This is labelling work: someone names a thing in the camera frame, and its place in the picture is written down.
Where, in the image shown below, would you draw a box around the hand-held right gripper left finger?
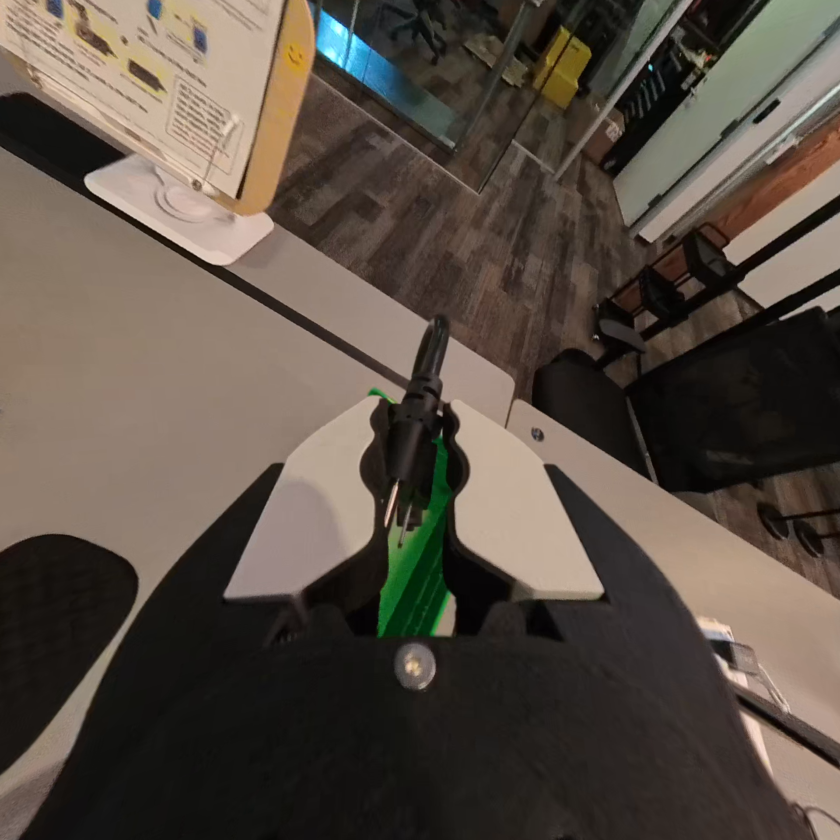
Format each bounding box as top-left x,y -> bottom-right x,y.
223,397 -> 391,602

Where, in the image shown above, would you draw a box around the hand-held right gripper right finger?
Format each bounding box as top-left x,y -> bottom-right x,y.
446,399 -> 606,602

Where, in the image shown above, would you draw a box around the black power cord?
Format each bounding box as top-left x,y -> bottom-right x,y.
382,314 -> 454,551

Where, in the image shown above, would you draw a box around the green plastic bin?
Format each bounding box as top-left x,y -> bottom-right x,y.
367,387 -> 455,639

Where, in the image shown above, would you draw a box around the small white device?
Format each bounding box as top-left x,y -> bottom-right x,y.
696,616 -> 762,686

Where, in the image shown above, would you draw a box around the black mesh office chair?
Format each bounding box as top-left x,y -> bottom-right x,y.
530,305 -> 840,559

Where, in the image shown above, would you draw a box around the cardboard box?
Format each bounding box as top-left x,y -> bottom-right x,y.
567,98 -> 624,165

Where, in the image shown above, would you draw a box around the yellow container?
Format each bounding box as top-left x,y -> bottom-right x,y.
533,26 -> 592,109

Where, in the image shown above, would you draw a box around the instruction sign on white stand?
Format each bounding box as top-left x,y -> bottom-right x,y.
0,0 -> 316,266

